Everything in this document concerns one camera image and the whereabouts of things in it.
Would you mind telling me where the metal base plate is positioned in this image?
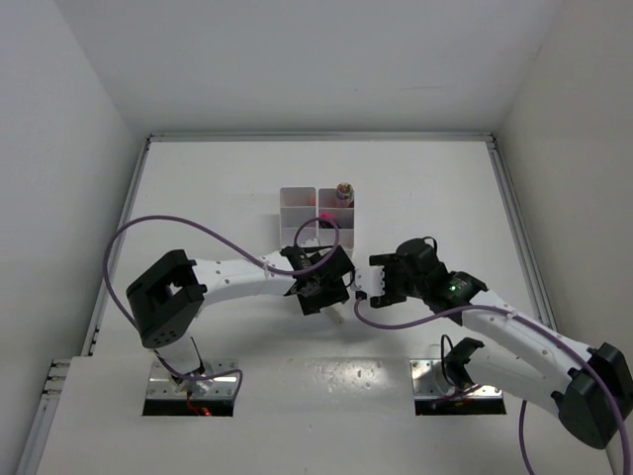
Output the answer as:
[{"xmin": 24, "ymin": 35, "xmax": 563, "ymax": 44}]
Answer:
[
  {"xmin": 145, "ymin": 358, "xmax": 239, "ymax": 403},
  {"xmin": 408, "ymin": 358, "xmax": 503, "ymax": 402}
]

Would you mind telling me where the left white organizer box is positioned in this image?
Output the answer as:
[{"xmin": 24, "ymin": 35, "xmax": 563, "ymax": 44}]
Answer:
[{"xmin": 279, "ymin": 187, "xmax": 317, "ymax": 247}]

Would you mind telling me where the right white organizer box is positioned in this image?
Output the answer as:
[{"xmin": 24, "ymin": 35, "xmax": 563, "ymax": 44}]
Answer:
[{"xmin": 317, "ymin": 185, "xmax": 355, "ymax": 256}]

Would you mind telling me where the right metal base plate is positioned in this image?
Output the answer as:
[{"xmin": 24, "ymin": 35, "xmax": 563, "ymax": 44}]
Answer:
[{"xmin": 408, "ymin": 358, "xmax": 503, "ymax": 402}]

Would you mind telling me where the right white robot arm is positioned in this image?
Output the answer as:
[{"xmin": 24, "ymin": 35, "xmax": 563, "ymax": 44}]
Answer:
[{"xmin": 366, "ymin": 238, "xmax": 632, "ymax": 449}]

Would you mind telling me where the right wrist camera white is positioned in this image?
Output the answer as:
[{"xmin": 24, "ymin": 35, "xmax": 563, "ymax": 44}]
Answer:
[{"xmin": 351, "ymin": 266, "xmax": 385, "ymax": 300}]

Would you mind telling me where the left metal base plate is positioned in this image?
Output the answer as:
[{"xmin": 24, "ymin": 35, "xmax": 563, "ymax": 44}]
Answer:
[{"xmin": 145, "ymin": 358, "xmax": 239, "ymax": 403}]

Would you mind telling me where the clear tube of colored pens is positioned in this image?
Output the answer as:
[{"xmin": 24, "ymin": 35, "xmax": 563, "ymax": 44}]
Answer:
[{"xmin": 335, "ymin": 182, "xmax": 355, "ymax": 209}]

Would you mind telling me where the white organizer box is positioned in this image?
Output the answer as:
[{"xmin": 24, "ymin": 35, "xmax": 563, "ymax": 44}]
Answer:
[
  {"xmin": 279, "ymin": 187, "xmax": 317, "ymax": 247},
  {"xmin": 317, "ymin": 185, "xmax": 355, "ymax": 256}
]

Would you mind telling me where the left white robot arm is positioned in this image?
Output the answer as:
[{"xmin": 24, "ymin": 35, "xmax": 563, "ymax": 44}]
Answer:
[{"xmin": 127, "ymin": 245, "xmax": 355, "ymax": 384}]

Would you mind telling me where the grey eraser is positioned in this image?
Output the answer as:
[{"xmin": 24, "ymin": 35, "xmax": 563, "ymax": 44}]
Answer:
[{"xmin": 326, "ymin": 308, "xmax": 345, "ymax": 326}]

